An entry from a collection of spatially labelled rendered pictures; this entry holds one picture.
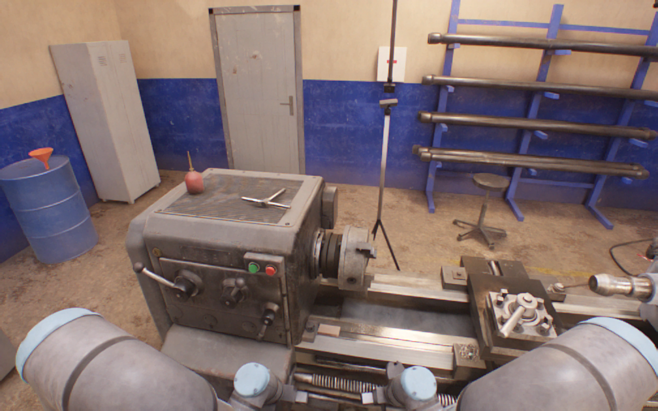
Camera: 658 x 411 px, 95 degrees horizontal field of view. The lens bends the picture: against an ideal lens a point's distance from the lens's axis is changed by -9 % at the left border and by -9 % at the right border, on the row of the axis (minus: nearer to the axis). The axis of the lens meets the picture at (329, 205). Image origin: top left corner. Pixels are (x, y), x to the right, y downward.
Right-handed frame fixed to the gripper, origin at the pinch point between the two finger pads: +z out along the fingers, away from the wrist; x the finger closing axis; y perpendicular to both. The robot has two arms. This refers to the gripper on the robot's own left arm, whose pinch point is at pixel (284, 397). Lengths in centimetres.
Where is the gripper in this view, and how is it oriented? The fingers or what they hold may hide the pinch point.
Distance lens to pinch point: 131.9
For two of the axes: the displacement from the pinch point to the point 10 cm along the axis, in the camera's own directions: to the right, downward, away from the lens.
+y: 1.3, -7.9, 6.0
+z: 1.8, 6.2, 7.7
